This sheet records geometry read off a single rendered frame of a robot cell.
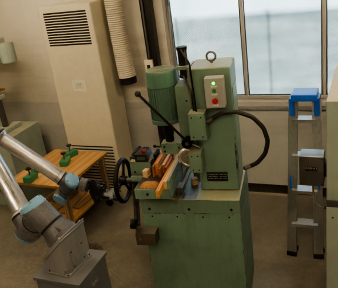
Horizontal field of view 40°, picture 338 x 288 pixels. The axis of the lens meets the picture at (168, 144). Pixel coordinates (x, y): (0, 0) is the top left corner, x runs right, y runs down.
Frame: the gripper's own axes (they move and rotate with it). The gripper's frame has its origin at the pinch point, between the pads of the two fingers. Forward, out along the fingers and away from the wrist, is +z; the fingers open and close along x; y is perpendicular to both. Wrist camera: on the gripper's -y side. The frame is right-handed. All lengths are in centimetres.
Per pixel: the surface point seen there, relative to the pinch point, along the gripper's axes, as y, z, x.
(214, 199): 33, 60, -19
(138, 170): 26.3, 11.3, -3.0
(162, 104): 73, 17, -6
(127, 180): 15.0, 5.1, 0.7
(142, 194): 26.5, 20.4, -26.1
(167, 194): 31, 34, -26
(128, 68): 40, -39, 130
